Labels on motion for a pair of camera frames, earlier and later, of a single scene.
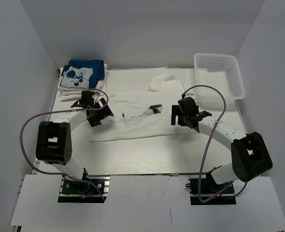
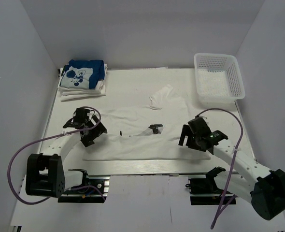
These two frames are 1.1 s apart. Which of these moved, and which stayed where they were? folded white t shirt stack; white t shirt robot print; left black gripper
Moved: left black gripper; white t shirt robot print
Stayed: folded white t shirt stack
